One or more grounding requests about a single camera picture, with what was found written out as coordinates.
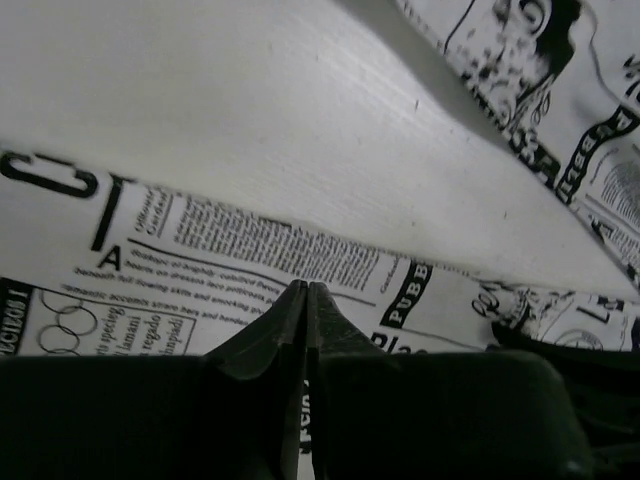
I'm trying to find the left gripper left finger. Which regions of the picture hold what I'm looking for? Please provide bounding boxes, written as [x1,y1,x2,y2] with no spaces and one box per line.
[1,281,308,479]

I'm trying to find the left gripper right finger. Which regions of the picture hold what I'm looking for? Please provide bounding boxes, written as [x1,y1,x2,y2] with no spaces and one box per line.
[307,283,595,479]

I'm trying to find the newspaper print trousers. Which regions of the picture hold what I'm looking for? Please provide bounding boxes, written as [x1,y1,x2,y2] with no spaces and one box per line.
[1,1,639,479]

